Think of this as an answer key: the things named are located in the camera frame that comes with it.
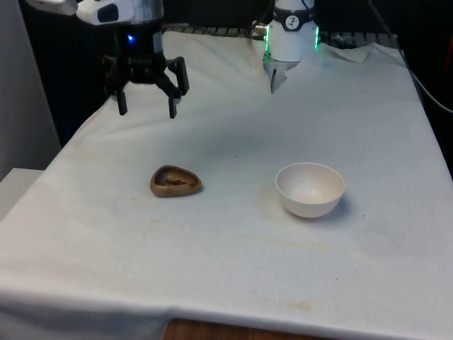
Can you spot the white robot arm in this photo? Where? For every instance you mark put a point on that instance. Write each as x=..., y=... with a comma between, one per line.
x=288, y=39

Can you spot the coffee beans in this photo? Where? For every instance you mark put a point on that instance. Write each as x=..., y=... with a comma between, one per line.
x=173, y=182

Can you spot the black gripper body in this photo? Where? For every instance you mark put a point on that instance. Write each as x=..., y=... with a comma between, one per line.
x=139, y=42

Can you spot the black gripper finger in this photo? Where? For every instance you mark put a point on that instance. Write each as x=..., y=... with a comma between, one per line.
x=122, y=102
x=172, y=106

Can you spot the brown cup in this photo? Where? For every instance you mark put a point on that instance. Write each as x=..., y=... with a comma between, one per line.
x=159, y=191

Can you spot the white bowl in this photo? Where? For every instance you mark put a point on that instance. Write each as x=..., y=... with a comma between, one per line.
x=308, y=207

